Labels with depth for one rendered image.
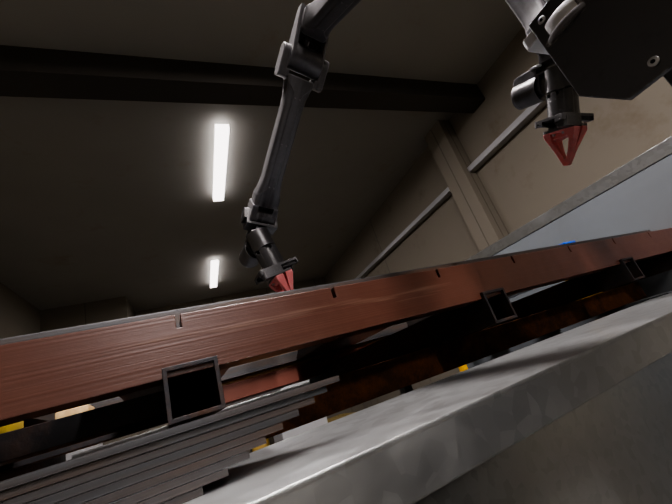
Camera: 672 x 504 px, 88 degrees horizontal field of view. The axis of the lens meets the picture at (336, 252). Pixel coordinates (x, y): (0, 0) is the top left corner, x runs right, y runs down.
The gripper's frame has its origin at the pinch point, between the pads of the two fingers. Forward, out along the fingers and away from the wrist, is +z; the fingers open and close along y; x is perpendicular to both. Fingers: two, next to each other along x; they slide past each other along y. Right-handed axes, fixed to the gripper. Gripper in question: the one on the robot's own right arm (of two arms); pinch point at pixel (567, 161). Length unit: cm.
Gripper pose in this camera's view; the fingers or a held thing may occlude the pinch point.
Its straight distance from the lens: 91.0
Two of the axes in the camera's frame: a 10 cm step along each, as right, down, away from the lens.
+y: -9.1, 1.3, -4.0
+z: 1.2, 9.9, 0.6
